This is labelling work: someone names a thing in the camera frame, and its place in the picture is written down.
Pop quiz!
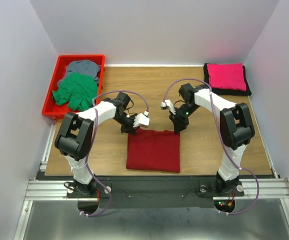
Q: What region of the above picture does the folded black t shirt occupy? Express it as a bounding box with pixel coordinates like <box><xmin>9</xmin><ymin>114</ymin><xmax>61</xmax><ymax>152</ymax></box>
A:
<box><xmin>203</xmin><ymin>63</ymin><xmax>252</xmax><ymax>96</ymax></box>

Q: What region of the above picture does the green t shirt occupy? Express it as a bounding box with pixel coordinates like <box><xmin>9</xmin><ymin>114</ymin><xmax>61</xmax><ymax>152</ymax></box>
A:
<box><xmin>52</xmin><ymin>72</ymin><xmax>98</xmax><ymax>112</ymax></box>

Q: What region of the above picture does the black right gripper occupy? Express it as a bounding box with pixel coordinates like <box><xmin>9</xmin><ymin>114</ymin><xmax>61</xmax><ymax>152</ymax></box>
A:
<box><xmin>169</xmin><ymin>102</ymin><xmax>200</xmax><ymax>135</ymax></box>

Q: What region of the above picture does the grey t shirt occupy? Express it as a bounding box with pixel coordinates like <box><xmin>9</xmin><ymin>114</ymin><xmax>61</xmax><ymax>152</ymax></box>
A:
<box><xmin>57</xmin><ymin>59</ymin><xmax>101</xmax><ymax>87</ymax></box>

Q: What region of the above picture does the purple cable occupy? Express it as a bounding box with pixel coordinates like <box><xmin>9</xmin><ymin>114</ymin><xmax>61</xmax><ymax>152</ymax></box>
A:
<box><xmin>78</xmin><ymin>90</ymin><xmax>150</xmax><ymax>218</ymax></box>
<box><xmin>160</xmin><ymin>78</ymin><xmax>260</xmax><ymax>216</ymax></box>

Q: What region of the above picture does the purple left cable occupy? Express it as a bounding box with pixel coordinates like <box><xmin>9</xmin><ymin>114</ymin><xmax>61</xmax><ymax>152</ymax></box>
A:
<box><xmin>78</xmin><ymin>90</ymin><xmax>150</xmax><ymax>218</ymax></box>

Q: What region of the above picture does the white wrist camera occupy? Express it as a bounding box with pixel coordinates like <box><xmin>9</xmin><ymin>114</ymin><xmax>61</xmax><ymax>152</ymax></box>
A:
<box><xmin>133</xmin><ymin>111</ymin><xmax>150</xmax><ymax>128</ymax></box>
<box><xmin>160</xmin><ymin>99</ymin><xmax>176</xmax><ymax>115</ymax></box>

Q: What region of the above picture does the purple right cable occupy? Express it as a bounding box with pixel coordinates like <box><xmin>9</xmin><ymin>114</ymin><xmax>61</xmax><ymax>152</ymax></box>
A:
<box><xmin>160</xmin><ymin>78</ymin><xmax>260</xmax><ymax>216</ymax></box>

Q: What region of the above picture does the dark red t shirt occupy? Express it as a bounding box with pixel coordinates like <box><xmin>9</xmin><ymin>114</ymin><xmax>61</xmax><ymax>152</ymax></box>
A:
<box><xmin>126</xmin><ymin>128</ymin><xmax>181</xmax><ymax>173</ymax></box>

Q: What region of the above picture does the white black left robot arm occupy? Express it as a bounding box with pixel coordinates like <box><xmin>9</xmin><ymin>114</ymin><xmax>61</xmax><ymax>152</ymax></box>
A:
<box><xmin>54</xmin><ymin>92</ymin><xmax>137</xmax><ymax>197</ymax></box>

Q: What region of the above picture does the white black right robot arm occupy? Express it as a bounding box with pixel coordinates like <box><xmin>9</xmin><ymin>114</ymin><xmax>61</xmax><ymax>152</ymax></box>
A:
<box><xmin>160</xmin><ymin>83</ymin><xmax>255</xmax><ymax>195</ymax></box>

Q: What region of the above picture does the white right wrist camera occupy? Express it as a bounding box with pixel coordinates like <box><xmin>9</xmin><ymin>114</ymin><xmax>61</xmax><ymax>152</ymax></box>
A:
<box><xmin>160</xmin><ymin>99</ymin><xmax>176</xmax><ymax>115</ymax></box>

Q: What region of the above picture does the aluminium frame rail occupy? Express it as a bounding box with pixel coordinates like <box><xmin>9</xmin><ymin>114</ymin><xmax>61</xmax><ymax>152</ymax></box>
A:
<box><xmin>13</xmin><ymin>119</ymin><xmax>289</xmax><ymax>240</ymax></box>

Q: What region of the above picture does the red plastic bin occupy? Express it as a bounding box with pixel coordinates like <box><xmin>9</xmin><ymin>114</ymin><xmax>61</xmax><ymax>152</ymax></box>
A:
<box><xmin>41</xmin><ymin>54</ymin><xmax>106</xmax><ymax>120</ymax></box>

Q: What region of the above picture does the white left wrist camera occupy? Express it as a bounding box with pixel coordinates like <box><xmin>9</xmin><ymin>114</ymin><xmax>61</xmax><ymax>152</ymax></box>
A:
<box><xmin>133</xmin><ymin>111</ymin><xmax>150</xmax><ymax>128</ymax></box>

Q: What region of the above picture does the folded pink t shirt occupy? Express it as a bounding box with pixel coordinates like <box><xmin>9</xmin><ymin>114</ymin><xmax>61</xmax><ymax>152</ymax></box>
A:
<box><xmin>206</xmin><ymin>63</ymin><xmax>247</xmax><ymax>92</ymax></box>

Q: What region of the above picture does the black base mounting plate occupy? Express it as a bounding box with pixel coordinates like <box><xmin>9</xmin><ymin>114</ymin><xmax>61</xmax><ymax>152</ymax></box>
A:
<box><xmin>63</xmin><ymin>176</ymin><xmax>244</xmax><ymax>214</ymax></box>

